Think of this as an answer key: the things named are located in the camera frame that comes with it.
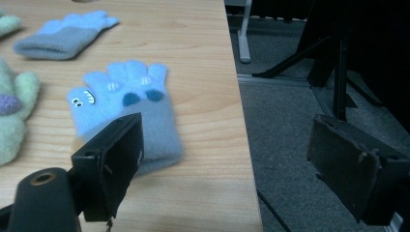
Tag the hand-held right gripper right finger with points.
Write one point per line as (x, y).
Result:
(351, 167)

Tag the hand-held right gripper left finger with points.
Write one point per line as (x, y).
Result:
(106, 167)

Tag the blue glove with face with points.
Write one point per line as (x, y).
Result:
(106, 103)

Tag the plain blue glove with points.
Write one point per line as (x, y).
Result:
(58, 38)

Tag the black tripod stand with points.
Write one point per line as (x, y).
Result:
(340, 80)

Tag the white metal stand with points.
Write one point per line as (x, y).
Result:
(244, 42)

